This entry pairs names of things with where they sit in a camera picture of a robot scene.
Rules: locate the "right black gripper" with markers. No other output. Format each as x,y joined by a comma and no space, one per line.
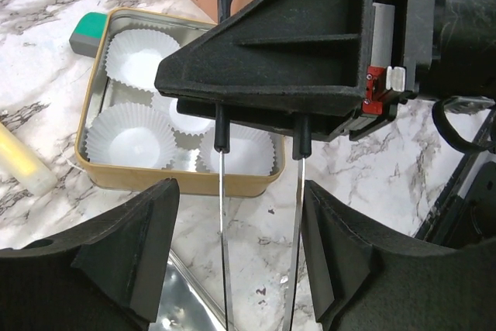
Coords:
442,51

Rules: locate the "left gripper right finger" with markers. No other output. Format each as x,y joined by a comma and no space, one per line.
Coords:
364,275

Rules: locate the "yellow glue stick tube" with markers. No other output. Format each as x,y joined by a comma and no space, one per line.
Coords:
24,165

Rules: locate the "white paper cup centre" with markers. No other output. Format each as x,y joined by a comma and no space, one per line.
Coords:
182,123

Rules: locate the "metal tweezers black tips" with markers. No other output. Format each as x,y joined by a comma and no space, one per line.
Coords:
224,211

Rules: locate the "white paper cup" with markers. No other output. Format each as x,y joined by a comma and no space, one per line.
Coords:
182,123
131,135
133,57
251,152

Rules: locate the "white paper cup top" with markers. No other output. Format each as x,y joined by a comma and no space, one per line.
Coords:
133,57

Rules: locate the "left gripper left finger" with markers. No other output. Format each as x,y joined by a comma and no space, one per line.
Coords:
106,273

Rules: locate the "white paper cup left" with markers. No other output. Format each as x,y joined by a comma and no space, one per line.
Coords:
131,135

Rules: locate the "gold cookie tin box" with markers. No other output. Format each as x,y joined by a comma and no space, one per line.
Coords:
103,92

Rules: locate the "white paper cup bottom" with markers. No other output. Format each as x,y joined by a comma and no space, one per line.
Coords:
251,152

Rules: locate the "silver tin lid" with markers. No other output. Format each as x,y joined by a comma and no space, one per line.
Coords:
184,304

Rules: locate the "green grey eraser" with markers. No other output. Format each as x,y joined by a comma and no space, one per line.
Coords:
86,36

